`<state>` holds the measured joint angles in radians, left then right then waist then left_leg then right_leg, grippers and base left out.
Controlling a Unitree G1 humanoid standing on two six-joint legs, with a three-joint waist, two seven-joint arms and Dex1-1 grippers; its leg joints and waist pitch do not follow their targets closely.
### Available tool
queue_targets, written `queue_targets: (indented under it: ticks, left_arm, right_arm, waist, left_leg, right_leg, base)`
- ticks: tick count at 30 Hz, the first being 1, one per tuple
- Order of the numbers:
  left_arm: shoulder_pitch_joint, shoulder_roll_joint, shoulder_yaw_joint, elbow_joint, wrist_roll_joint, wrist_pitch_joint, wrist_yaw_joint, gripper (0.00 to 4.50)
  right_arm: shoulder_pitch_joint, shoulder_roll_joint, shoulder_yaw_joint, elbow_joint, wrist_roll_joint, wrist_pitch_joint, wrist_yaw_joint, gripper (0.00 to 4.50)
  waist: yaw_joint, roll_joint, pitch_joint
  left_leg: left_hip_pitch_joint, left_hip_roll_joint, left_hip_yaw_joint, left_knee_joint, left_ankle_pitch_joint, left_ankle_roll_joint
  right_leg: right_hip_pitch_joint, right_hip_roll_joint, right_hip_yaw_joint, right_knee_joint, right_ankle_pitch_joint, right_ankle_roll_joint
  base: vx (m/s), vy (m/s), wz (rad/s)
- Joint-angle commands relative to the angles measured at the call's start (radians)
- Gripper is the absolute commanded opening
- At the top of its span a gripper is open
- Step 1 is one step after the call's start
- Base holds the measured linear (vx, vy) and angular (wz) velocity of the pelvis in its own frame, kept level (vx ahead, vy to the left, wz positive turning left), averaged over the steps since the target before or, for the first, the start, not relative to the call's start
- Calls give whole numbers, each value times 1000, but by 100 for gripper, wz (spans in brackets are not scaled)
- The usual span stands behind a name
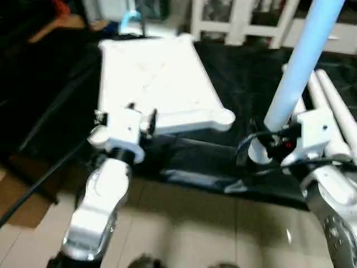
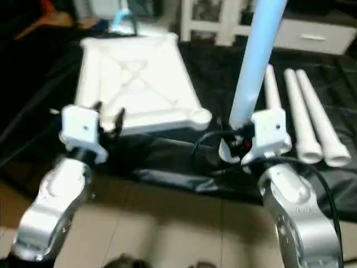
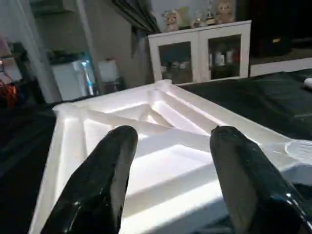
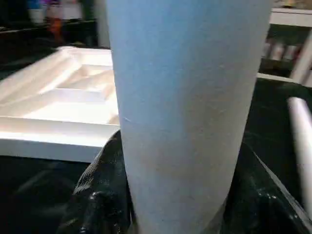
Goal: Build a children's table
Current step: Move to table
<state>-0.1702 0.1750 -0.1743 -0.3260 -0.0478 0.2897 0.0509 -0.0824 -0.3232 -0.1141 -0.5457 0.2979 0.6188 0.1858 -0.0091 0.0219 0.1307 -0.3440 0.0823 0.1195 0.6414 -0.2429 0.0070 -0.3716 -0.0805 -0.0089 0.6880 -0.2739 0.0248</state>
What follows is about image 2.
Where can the brown cardboard board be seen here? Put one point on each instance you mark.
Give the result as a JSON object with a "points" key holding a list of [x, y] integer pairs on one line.
{"points": [[50, 21]]}

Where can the white drawer unit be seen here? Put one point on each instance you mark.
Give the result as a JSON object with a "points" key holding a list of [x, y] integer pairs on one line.
{"points": [[312, 38]]}

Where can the black work mat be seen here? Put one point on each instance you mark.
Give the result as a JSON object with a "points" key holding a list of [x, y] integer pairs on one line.
{"points": [[223, 84]]}

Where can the blue box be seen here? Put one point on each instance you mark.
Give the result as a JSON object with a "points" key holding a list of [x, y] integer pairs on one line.
{"points": [[99, 25]]}

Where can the white glass door cabinet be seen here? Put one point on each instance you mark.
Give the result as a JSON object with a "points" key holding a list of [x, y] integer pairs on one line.
{"points": [[223, 30]]}

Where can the silver robot right leg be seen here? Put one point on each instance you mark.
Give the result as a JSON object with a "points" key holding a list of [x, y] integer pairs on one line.
{"points": [[202, 264]]}

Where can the white plastic table leg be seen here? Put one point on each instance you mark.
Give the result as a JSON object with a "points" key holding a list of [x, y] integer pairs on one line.
{"points": [[301, 111], [254, 67], [271, 89], [323, 120]]}

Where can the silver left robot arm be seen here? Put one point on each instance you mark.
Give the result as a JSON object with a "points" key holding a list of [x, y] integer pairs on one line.
{"points": [[56, 195]]}

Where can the turquoise plastic stool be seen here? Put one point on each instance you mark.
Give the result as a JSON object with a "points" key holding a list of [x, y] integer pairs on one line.
{"points": [[120, 22]]}

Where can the white plastic table top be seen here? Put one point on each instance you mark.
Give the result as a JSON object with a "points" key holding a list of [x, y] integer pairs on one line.
{"points": [[139, 78]]}

